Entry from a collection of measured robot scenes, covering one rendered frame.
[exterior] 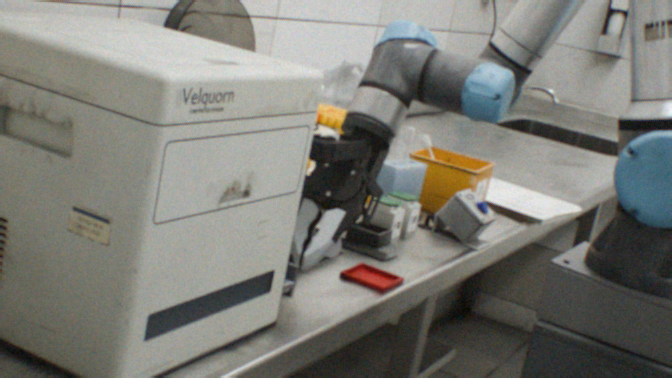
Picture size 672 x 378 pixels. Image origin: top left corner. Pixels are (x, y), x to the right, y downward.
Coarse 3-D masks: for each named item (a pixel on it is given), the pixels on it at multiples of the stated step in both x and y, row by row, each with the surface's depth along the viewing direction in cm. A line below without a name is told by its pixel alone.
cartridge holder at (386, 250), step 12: (360, 228) 145; (372, 228) 149; (384, 228) 148; (348, 240) 146; (360, 240) 146; (372, 240) 145; (384, 240) 146; (372, 252) 145; (384, 252) 144; (396, 252) 147
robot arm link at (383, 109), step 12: (360, 96) 127; (372, 96) 126; (384, 96) 126; (348, 108) 128; (360, 108) 126; (372, 108) 125; (384, 108) 125; (396, 108) 126; (372, 120) 125; (384, 120) 125; (396, 120) 126; (396, 132) 127
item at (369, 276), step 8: (360, 264) 138; (344, 272) 133; (352, 272) 135; (360, 272) 136; (368, 272) 137; (376, 272) 137; (384, 272) 137; (352, 280) 132; (360, 280) 131; (368, 280) 133; (376, 280) 134; (384, 280) 135; (392, 280) 135; (400, 280) 135; (376, 288) 130; (384, 288) 130
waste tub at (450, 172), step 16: (416, 160) 178; (432, 160) 176; (448, 160) 188; (464, 160) 187; (480, 160) 186; (432, 176) 177; (448, 176) 175; (464, 176) 174; (480, 176) 177; (432, 192) 177; (448, 192) 176; (480, 192) 181; (432, 208) 178
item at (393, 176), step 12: (384, 168) 164; (396, 168) 162; (408, 168) 165; (420, 168) 169; (384, 180) 164; (396, 180) 163; (408, 180) 167; (420, 180) 170; (384, 192) 164; (408, 192) 168; (420, 192) 171; (420, 216) 171
